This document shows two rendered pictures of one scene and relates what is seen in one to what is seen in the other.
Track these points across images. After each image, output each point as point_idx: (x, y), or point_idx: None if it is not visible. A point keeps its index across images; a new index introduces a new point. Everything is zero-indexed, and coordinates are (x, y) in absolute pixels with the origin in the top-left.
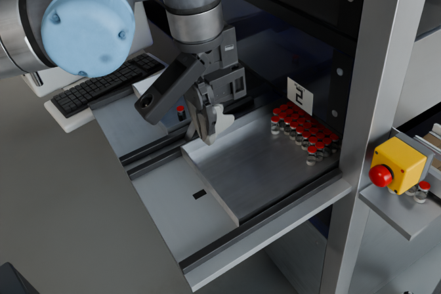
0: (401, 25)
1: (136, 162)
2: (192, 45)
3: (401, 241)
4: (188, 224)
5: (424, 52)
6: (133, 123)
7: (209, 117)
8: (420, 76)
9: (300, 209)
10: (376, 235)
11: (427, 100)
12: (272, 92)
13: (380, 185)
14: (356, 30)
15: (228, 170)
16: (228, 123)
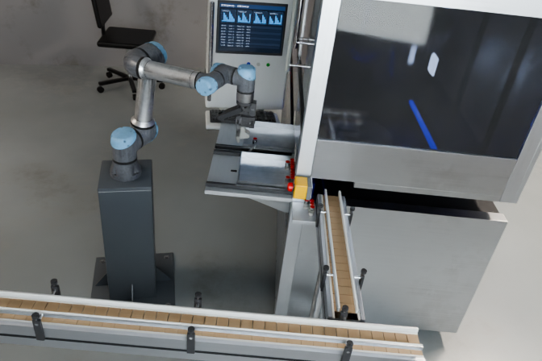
0: (308, 129)
1: (221, 149)
2: (239, 102)
3: None
4: (220, 176)
5: (324, 147)
6: (233, 136)
7: (236, 127)
8: (325, 158)
9: (264, 193)
10: (310, 251)
11: (333, 174)
12: None
13: (287, 189)
14: None
15: (252, 170)
16: (246, 136)
